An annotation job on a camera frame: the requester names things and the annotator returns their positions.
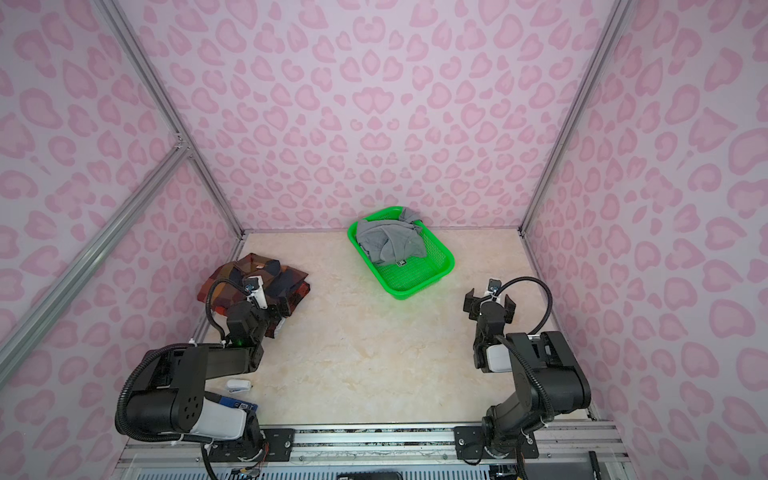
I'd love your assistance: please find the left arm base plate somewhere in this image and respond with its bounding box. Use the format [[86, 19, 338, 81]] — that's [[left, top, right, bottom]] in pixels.
[[208, 428, 295, 464]]

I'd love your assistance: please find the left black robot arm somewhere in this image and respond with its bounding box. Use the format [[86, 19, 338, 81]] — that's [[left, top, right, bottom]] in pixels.
[[115, 276, 293, 444]]

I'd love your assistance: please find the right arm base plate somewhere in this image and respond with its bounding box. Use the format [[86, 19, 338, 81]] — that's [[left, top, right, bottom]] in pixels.
[[452, 425, 540, 464]]

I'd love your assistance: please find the green plastic basket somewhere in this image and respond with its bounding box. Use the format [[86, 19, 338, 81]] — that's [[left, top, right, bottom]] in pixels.
[[347, 206, 455, 300]]

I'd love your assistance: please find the small white device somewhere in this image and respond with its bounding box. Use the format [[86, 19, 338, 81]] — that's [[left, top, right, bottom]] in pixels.
[[226, 379, 252, 393]]

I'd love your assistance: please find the blue black tool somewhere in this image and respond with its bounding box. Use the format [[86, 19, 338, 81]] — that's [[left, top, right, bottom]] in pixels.
[[216, 395, 258, 412]]

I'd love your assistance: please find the folded plaid flannel shirt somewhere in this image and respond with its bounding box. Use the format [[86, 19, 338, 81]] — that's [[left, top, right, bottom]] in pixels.
[[197, 253, 311, 339]]

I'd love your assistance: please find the right corner aluminium post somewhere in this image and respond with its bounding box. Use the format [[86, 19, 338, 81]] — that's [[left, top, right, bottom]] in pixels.
[[518, 0, 637, 238]]

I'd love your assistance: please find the diagonal aluminium frame bar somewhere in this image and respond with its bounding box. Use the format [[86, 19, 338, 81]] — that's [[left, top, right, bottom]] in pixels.
[[1, 142, 188, 385]]

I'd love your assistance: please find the left corner aluminium post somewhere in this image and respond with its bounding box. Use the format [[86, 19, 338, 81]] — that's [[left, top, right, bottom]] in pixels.
[[93, 0, 246, 240]]

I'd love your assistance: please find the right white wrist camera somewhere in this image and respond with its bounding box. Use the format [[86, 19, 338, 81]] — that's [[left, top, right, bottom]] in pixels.
[[486, 278, 503, 298]]

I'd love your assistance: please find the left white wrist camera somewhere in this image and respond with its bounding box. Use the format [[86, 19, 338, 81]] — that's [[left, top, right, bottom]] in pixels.
[[246, 275, 268, 310]]

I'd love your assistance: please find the corner aluminium post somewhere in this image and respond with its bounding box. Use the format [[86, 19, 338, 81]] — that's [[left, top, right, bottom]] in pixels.
[[93, 0, 246, 240], [518, 0, 637, 238]]

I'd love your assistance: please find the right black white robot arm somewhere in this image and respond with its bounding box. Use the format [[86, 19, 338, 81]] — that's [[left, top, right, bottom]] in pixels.
[[454, 291, 591, 465]]

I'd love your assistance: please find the grey long sleeve shirt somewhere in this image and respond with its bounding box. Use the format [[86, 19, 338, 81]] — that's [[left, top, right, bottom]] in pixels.
[[356, 208, 427, 266]]

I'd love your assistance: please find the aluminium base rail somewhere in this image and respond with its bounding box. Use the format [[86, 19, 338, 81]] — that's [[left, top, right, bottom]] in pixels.
[[113, 419, 637, 480]]

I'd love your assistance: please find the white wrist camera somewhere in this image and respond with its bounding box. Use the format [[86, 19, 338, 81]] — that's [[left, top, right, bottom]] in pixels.
[[246, 275, 268, 310], [486, 278, 503, 298]]

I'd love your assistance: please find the right black corrugated cable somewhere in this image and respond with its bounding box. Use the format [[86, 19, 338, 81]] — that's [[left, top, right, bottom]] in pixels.
[[495, 276, 554, 337]]

